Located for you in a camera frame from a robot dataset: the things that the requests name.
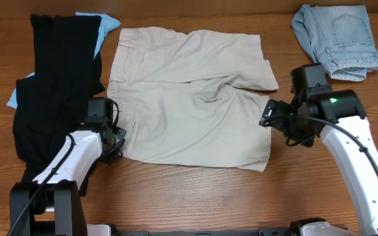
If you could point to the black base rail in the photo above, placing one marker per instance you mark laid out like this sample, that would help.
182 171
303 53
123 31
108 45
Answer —
265 231

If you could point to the beige shorts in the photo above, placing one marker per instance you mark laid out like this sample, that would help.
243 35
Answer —
192 99

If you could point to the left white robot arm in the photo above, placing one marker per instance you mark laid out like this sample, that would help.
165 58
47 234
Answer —
51 203

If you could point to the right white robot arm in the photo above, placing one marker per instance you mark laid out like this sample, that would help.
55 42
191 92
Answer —
338 118

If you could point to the black garment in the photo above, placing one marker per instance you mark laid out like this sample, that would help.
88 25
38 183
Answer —
53 100

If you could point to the folded blue jeans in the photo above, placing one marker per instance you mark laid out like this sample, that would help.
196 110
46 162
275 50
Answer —
339 38

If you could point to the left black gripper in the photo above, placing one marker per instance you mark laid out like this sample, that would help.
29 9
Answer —
119 137

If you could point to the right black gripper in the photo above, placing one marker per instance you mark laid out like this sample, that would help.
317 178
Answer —
271 113

